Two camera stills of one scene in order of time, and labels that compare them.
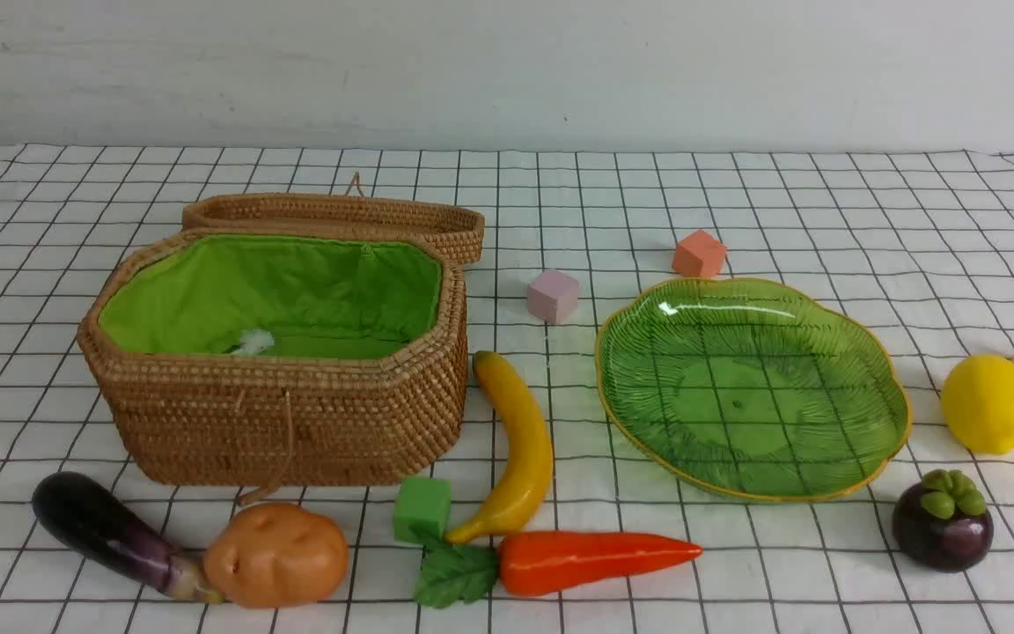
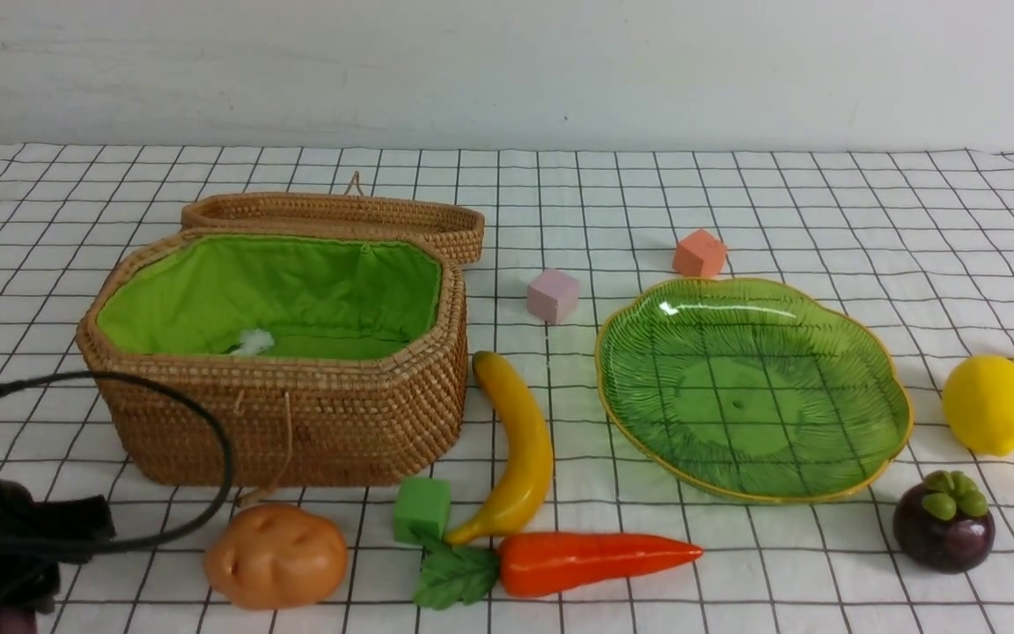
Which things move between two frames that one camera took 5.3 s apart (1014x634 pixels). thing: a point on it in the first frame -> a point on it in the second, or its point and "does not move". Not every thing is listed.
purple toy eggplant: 84,519 -> 7,620
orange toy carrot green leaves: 535,563 does not move
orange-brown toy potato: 278,556 does not move
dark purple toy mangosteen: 942,522 does not move
